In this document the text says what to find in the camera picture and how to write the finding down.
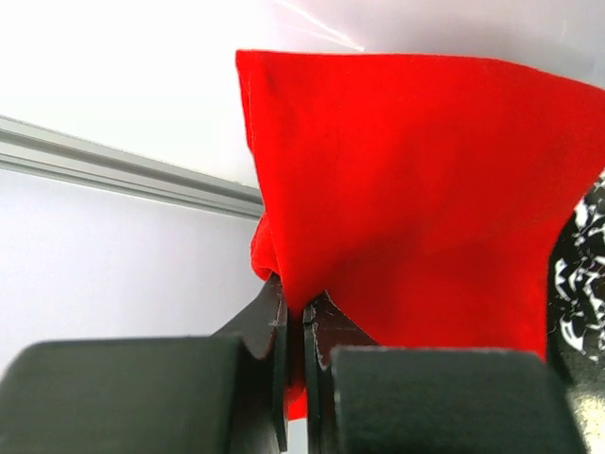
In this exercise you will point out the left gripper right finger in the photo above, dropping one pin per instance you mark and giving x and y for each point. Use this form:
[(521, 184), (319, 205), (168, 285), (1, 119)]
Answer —
[(325, 328)]

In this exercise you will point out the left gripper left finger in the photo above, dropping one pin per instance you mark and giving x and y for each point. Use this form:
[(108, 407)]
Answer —
[(260, 404)]

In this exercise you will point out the red t shirt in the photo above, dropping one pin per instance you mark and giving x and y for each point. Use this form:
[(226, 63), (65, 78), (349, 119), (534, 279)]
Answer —
[(423, 193)]

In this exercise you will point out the left aluminium corner post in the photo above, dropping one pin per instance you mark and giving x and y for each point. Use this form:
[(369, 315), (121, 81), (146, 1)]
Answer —
[(34, 150)]

